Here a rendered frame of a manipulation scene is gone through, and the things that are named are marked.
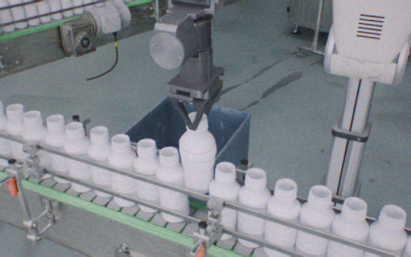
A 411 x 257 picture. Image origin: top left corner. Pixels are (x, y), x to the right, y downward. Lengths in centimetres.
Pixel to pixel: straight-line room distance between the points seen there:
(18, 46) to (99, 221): 128
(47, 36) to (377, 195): 196
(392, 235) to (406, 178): 214
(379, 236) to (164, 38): 47
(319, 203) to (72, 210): 57
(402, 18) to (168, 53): 73
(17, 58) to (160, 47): 156
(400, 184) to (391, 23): 175
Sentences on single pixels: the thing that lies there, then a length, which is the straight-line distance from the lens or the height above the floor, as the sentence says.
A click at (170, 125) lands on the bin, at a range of 160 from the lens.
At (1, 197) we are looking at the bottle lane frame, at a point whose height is 92.
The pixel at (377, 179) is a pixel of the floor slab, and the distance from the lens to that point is 286.
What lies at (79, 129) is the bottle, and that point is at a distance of 98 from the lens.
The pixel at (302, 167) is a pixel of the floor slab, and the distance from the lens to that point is 283.
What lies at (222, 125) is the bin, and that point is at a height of 88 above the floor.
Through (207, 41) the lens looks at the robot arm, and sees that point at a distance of 71.
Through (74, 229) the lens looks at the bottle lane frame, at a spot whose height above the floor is 90.
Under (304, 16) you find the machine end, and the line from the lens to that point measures 485.
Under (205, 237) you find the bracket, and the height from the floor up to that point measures 109.
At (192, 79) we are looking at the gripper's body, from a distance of 73.
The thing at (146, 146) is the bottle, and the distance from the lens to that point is 92.
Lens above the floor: 166
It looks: 32 degrees down
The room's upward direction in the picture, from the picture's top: straight up
